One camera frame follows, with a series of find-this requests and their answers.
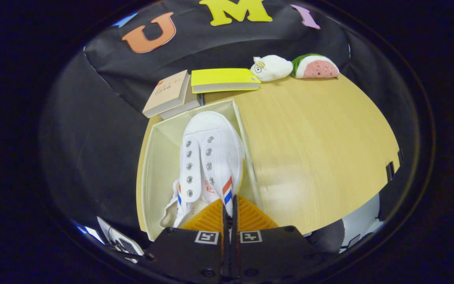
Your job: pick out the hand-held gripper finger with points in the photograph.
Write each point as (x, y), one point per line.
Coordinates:
(235, 252)
(226, 256)

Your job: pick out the white canvas shoe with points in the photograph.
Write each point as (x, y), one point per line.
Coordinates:
(211, 134)
(167, 216)

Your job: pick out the pale green fabric storage box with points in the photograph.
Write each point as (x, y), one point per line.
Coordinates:
(160, 157)

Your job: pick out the black backdrop cloth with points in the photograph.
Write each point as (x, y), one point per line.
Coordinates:
(93, 157)

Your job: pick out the yellow book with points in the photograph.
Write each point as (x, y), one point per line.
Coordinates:
(221, 77)

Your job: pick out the white plush toy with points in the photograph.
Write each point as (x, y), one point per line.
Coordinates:
(274, 68)

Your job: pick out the watermelon slice plush toy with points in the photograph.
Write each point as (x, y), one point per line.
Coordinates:
(317, 68)

